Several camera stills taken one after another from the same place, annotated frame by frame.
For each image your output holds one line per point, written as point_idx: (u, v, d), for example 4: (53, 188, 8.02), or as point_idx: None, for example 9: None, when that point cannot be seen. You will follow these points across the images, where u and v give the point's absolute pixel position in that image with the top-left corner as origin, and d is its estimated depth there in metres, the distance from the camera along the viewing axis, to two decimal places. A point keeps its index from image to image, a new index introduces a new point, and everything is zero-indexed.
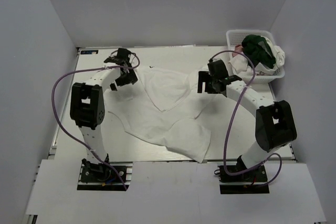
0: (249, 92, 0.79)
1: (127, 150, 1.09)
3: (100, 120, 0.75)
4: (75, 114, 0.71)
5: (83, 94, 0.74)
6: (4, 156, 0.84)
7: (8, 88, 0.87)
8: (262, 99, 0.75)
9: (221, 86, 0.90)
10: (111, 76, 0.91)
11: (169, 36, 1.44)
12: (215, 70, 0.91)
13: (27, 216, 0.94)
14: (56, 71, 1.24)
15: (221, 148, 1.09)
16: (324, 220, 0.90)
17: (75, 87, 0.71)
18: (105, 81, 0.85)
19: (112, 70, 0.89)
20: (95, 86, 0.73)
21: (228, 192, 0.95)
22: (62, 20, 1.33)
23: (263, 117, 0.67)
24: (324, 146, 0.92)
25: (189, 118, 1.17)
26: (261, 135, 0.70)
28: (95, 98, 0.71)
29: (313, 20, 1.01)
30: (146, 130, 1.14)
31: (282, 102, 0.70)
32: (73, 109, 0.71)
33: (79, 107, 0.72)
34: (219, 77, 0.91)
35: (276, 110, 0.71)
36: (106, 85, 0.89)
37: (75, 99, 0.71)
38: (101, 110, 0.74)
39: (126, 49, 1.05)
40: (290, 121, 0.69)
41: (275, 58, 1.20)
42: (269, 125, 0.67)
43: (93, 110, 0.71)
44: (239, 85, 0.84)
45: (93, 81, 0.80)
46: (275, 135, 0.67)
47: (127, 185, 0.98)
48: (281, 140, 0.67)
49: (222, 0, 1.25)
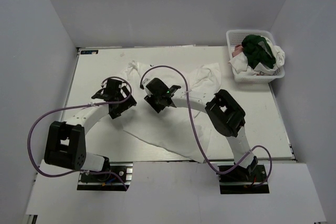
0: (192, 95, 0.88)
1: (127, 150, 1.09)
3: (80, 163, 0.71)
4: (52, 158, 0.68)
5: (63, 134, 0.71)
6: (4, 156, 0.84)
7: (8, 88, 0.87)
8: (205, 97, 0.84)
9: (168, 100, 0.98)
10: (98, 114, 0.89)
11: (169, 36, 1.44)
12: (154, 87, 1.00)
13: (27, 216, 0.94)
14: (56, 72, 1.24)
15: (221, 148, 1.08)
16: (324, 220, 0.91)
17: (54, 128, 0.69)
18: (90, 119, 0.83)
19: (99, 106, 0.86)
20: (76, 126, 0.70)
21: (228, 192, 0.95)
22: (62, 20, 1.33)
23: (212, 109, 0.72)
24: (324, 146, 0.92)
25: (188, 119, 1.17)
26: (220, 126, 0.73)
28: (73, 141, 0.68)
29: (313, 19, 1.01)
30: (146, 130, 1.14)
31: (220, 91, 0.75)
32: (50, 152, 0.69)
33: (55, 150, 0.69)
34: (161, 92, 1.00)
35: (220, 99, 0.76)
36: (92, 123, 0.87)
37: (53, 142, 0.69)
38: (81, 153, 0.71)
39: (115, 81, 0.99)
40: (233, 102, 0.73)
41: (274, 59, 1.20)
42: (219, 113, 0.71)
43: (70, 155, 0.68)
44: (179, 93, 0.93)
45: (75, 119, 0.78)
46: (229, 118, 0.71)
47: (127, 185, 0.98)
48: (235, 121, 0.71)
49: (222, 0, 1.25)
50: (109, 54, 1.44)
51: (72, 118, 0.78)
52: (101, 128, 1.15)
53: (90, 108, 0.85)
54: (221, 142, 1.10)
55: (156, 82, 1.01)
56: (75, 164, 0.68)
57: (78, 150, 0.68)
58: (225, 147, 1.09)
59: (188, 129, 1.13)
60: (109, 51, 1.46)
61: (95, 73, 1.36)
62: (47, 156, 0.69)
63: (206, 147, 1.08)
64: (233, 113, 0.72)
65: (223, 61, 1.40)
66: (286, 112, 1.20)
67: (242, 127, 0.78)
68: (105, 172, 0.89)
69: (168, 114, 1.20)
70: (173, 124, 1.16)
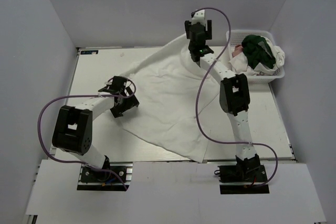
0: (217, 66, 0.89)
1: (128, 150, 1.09)
3: (85, 148, 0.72)
4: (59, 140, 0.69)
5: (71, 119, 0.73)
6: (4, 156, 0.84)
7: (8, 88, 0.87)
8: (227, 73, 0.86)
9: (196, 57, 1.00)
10: (105, 105, 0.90)
11: (169, 36, 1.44)
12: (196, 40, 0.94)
13: (27, 215, 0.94)
14: (56, 72, 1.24)
15: (221, 149, 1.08)
16: (324, 220, 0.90)
17: (63, 112, 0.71)
18: (97, 107, 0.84)
19: (105, 97, 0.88)
20: (85, 110, 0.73)
21: (228, 192, 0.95)
22: (62, 20, 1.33)
23: (226, 87, 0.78)
24: (324, 146, 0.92)
25: (188, 119, 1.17)
26: (223, 100, 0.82)
28: (82, 123, 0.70)
29: (313, 19, 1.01)
30: (146, 130, 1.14)
31: (242, 76, 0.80)
32: (57, 134, 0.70)
33: (63, 132, 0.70)
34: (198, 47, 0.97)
35: (237, 81, 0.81)
36: (98, 113, 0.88)
37: (62, 124, 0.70)
38: (86, 138, 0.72)
39: (122, 77, 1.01)
40: (246, 91, 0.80)
41: (274, 59, 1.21)
42: (229, 91, 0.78)
43: (78, 137, 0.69)
44: (208, 58, 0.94)
45: (84, 105, 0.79)
46: (234, 99, 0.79)
47: (127, 185, 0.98)
48: (237, 104, 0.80)
49: (222, 0, 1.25)
50: (109, 54, 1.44)
51: (80, 105, 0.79)
52: (104, 125, 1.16)
53: (97, 98, 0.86)
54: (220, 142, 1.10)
55: (200, 36, 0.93)
56: (82, 147, 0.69)
57: (86, 134, 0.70)
58: (224, 147, 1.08)
59: (188, 129, 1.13)
60: (109, 51, 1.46)
61: (95, 73, 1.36)
62: (54, 138, 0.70)
63: (205, 148, 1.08)
64: (240, 97, 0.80)
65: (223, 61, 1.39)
66: (286, 112, 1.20)
67: (244, 113, 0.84)
68: (107, 170, 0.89)
69: (168, 114, 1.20)
70: (172, 123, 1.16)
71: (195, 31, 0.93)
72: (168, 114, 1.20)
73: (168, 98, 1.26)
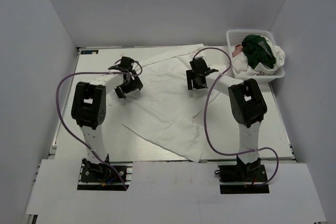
0: (224, 78, 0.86)
1: (128, 150, 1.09)
3: (100, 120, 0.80)
4: (77, 112, 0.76)
5: (86, 94, 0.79)
6: (4, 156, 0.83)
7: (8, 88, 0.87)
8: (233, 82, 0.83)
9: (202, 80, 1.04)
10: (115, 82, 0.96)
11: (169, 36, 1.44)
12: (196, 65, 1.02)
13: (27, 215, 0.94)
14: (56, 72, 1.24)
15: (220, 149, 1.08)
16: (324, 220, 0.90)
17: (80, 86, 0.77)
18: (108, 84, 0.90)
19: (116, 75, 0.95)
20: (99, 86, 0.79)
21: (228, 192, 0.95)
22: (62, 20, 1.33)
23: (234, 94, 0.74)
24: (324, 146, 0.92)
25: (187, 119, 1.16)
26: (236, 111, 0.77)
28: (97, 97, 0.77)
29: (313, 19, 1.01)
30: (147, 129, 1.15)
31: (251, 81, 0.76)
32: (75, 107, 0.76)
33: (80, 106, 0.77)
34: (200, 72, 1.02)
35: (247, 88, 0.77)
36: (109, 89, 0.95)
37: (79, 97, 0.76)
38: (102, 110, 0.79)
39: (129, 58, 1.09)
40: (259, 96, 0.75)
41: (274, 58, 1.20)
42: (240, 99, 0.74)
43: (94, 109, 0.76)
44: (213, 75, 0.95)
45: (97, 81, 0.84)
46: (248, 108, 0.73)
47: (127, 185, 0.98)
48: (253, 113, 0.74)
49: (222, 0, 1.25)
50: (109, 54, 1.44)
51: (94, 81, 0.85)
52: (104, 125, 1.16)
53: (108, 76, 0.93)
54: (219, 142, 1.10)
55: (199, 60, 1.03)
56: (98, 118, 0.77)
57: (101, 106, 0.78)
58: (224, 147, 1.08)
59: (187, 128, 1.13)
60: (109, 51, 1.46)
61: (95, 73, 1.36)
62: (73, 109, 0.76)
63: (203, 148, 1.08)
64: (254, 105, 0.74)
65: (223, 61, 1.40)
66: (286, 112, 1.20)
67: (258, 123, 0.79)
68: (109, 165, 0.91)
69: (169, 114, 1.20)
70: (172, 123, 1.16)
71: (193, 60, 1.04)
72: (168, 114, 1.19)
73: (169, 98, 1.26)
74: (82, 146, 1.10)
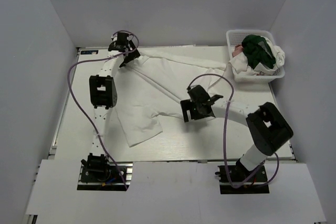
0: (234, 105, 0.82)
1: (127, 150, 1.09)
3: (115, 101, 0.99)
4: (95, 100, 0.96)
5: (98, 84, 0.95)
6: (4, 156, 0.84)
7: (8, 88, 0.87)
8: (247, 107, 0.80)
9: (207, 109, 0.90)
10: (117, 65, 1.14)
11: (169, 36, 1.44)
12: (196, 94, 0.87)
13: (27, 216, 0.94)
14: (56, 72, 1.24)
15: (216, 150, 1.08)
16: (324, 221, 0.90)
17: (92, 80, 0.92)
18: (113, 70, 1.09)
19: (116, 58, 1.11)
20: (108, 77, 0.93)
21: (228, 192, 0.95)
22: (62, 20, 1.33)
23: (254, 123, 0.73)
24: (324, 145, 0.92)
25: (152, 110, 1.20)
26: (260, 141, 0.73)
28: (109, 87, 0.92)
29: (313, 19, 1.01)
30: (130, 122, 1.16)
31: (268, 106, 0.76)
32: (93, 97, 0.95)
33: (97, 95, 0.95)
34: (203, 101, 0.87)
35: (264, 113, 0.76)
36: (115, 72, 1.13)
37: (94, 89, 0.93)
38: (114, 95, 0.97)
39: (124, 33, 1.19)
40: (280, 118, 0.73)
41: (274, 59, 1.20)
42: (262, 128, 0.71)
43: (109, 96, 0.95)
44: (221, 102, 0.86)
45: (104, 72, 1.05)
46: (272, 136, 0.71)
47: (128, 185, 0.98)
48: (279, 140, 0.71)
49: (222, 0, 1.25)
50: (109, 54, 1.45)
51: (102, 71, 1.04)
52: None
53: (111, 61, 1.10)
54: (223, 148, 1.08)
55: (197, 88, 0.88)
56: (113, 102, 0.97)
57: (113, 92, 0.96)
58: (220, 148, 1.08)
59: (142, 121, 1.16)
60: None
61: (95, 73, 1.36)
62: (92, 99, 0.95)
63: (198, 151, 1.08)
64: (279, 130, 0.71)
65: (223, 61, 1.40)
66: (286, 112, 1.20)
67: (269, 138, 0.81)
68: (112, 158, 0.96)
69: (168, 114, 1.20)
70: (136, 115, 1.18)
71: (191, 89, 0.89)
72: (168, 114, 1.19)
73: (151, 94, 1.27)
74: (82, 146, 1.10)
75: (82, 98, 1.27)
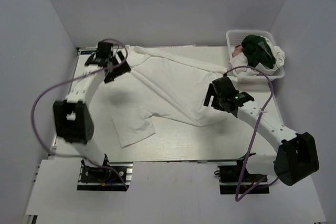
0: (265, 120, 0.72)
1: (126, 150, 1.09)
3: (90, 134, 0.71)
4: (61, 132, 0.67)
5: (67, 110, 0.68)
6: (4, 156, 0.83)
7: (8, 88, 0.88)
8: (282, 130, 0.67)
9: (231, 106, 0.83)
10: (94, 83, 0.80)
11: (169, 36, 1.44)
12: (221, 87, 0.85)
13: (27, 216, 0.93)
14: (55, 72, 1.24)
15: (216, 150, 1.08)
16: (324, 221, 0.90)
17: (56, 106, 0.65)
18: (89, 91, 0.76)
19: (94, 75, 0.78)
20: (79, 103, 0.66)
21: (228, 192, 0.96)
22: (62, 20, 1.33)
23: (287, 153, 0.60)
24: (323, 146, 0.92)
25: (145, 112, 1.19)
26: (282, 169, 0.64)
28: (80, 116, 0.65)
29: (313, 19, 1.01)
30: (125, 125, 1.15)
31: (305, 134, 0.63)
32: (59, 128, 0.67)
33: (64, 126, 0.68)
34: (227, 95, 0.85)
35: (298, 142, 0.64)
36: (92, 94, 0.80)
37: (59, 120, 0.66)
38: (90, 125, 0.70)
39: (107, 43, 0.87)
40: (313, 152, 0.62)
41: (274, 59, 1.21)
42: (293, 159, 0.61)
43: (80, 128, 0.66)
44: (250, 109, 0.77)
45: (75, 94, 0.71)
46: (298, 169, 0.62)
47: (128, 185, 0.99)
48: (303, 174, 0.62)
49: (222, 0, 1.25)
50: None
51: (71, 95, 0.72)
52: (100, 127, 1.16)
53: (87, 78, 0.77)
54: (225, 150, 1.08)
55: (224, 81, 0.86)
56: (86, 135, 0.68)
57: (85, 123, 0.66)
58: (220, 149, 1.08)
59: (136, 122, 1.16)
60: None
61: None
62: (57, 132, 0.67)
63: (197, 151, 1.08)
64: (306, 163, 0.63)
65: (223, 61, 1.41)
66: (286, 112, 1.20)
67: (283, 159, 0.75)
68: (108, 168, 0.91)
69: (166, 114, 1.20)
70: (131, 116, 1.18)
71: (218, 80, 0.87)
72: (168, 114, 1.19)
73: (148, 95, 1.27)
74: None
75: None
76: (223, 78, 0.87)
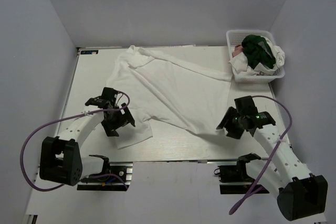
0: (283, 151, 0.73)
1: (124, 152, 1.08)
3: (76, 179, 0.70)
4: (46, 174, 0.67)
5: (56, 149, 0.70)
6: (4, 155, 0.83)
7: (8, 88, 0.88)
8: (296, 166, 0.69)
9: (250, 123, 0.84)
10: (93, 123, 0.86)
11: (169, 36, 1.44)
12: (243, 104, 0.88)
13: (27, 216, 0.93)
14: (55, 72, 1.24)
15: (217, 151, 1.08)
16: (324, 221, 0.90)
17: (46, 144, 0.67)
18: (84, 130, 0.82)
19: (93, 115, 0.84)
20: (70, 142, 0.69)
21: (228, 192, 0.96)
22: (62, 20, 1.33)
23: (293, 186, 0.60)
24: (323, 146, 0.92)
25: (144, 115, 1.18)
26: (285, 201, 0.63)
28: (67, 156, 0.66)
29: (313, 19, 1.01)
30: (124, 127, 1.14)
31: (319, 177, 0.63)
32: (44, 168, 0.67)
33: (50, 166, 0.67)
34: (248, 113, 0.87)
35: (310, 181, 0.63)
36: (87, 132, 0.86)
37: (46, 160, 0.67)
38: (76, 168, 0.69)
39: (113, 89, 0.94)
40: (323, 198, 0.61)
41: (275, 59, 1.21)
42: (298, 195, 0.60)
43: (66, 169, 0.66)
44: (269, 135, 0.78)
45: (69, 132, 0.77)
46: (301, 206, 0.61)
47: (128, 185, 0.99)
48: (304, 212, 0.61)
49: (222, 0, 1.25)
50: (109, 54, 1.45)
51: (65, 132, 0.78)
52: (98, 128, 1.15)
53: (84, 118, 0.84)
54: (224, 150, 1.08)
55: (247, 99, 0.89)
56: (71, 179, 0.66)
57: (74, 164, 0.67)
58: (220, 149, 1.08)
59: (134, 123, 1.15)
60: (109, 51, 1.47)
61: (95, 73, 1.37)
62: (42, 172, 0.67)
63: (198, 152, 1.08)
64: (312, 205, 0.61)
65: (223, 61, 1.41)
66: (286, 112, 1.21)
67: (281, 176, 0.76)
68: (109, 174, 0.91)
69: (164, 118, 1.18)
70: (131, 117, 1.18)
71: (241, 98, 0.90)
72: (168, 114, 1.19)
73: (148, 95, 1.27)
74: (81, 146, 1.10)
75: (81, 98, 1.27)
76: (246, 96, 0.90)
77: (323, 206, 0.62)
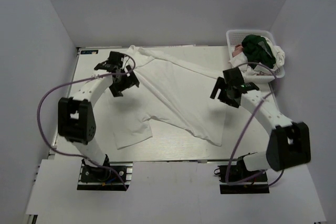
0: (265, 106, 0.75)
1: (124, 151, 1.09)
3: (91, 137, 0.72)
4: (63, 130, 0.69)
5: (72, 108, 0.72)
6: (4, 156, 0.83)
7: (8, 88, 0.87)
8: (278, 117, 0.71)
9: (236, 94, 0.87)
10: (102, 87, 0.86)
11: (169, 36, 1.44)
12: (230, 75, 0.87)
13: (27, 215, 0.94)
14: (55, 72, 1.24)
15: (216, 151, 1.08)
16: (324, 220, 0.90)
17: (62, 103, 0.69)
18: (96, 92, 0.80)
19: (103, 78, 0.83)
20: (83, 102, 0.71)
21: (228, 192, 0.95)
22: (62, 20, 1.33)
23: (278, 136, 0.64)
24: (323, 146, 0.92)
25: (143, 115, 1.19)
26: (273, 154, 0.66)
28: (82, 114, 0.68)
29: (313, 19, 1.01)
30: (123, 128, 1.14)
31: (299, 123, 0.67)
32: (61, 126, 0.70)
33: (66, 124, 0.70)
34: (235, 84, 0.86)
35: (293, 130, 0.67)
36: (98, 95, 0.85)
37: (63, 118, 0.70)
38: (91, 126, 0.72)
39: (119, 53, 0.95)
40: (306, 145, 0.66)
41: (274, 59, 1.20)
42: (284, 145, 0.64)
43: (81, 127, 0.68)
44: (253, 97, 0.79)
45: (81, 93, 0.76)
46: (288, 156, 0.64)
47: (127, 185, 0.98)
48: (293, 163, 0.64)
49: (222, 0, 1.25)
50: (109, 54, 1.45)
51: (77, 93, 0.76)
52: (98, 129, 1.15)
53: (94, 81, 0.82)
54: (224, 149, 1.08)
55: (234, 70, 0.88)
56: (87, 136, 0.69)
57: (88, 124, 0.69)
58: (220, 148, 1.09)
59: (133, 125, 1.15)
60: (109, 51, 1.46)
61: None
62: (60, 129, 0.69)
63: (198, 152, 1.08)
64: (298, 153, 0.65)
65: (223, 61, 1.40)
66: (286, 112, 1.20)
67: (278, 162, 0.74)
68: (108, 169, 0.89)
69: (164, 118, 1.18)
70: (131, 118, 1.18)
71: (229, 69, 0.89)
72: (168, 114, 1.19)
73: (148, 95, 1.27)
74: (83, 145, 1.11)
75: None
76: (234, 67, 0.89)
77: (307, 156, 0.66)
